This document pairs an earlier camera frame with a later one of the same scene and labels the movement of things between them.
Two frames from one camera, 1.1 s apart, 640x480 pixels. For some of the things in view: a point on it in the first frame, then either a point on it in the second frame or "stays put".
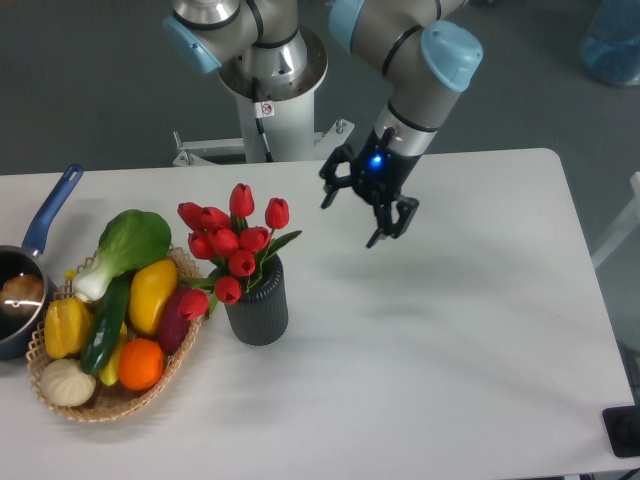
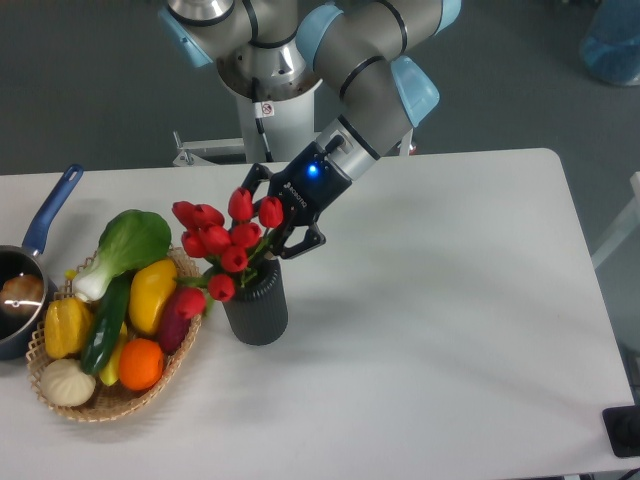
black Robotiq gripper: x=378 y=175 -> x=309 y=184
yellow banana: x=110 y=374 stays put
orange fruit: x=141 y=364 stays put
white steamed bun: x=65 y=383 stays put
